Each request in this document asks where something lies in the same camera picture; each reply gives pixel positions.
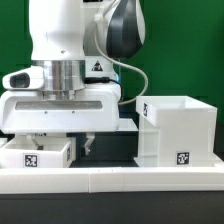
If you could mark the white workspace border wall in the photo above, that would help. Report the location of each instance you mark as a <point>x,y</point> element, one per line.
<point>124,179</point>

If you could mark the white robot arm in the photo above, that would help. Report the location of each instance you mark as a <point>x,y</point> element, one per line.
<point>54,96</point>

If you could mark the white front drawer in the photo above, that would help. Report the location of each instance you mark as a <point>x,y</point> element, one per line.
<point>52,152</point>

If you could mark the white drawer cabinet box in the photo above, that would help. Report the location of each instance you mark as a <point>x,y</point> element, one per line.
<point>175,131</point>

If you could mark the white marker plate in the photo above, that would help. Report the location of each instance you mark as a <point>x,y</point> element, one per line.
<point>127,125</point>

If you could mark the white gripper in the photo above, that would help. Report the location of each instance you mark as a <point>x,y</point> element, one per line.
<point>94,109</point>

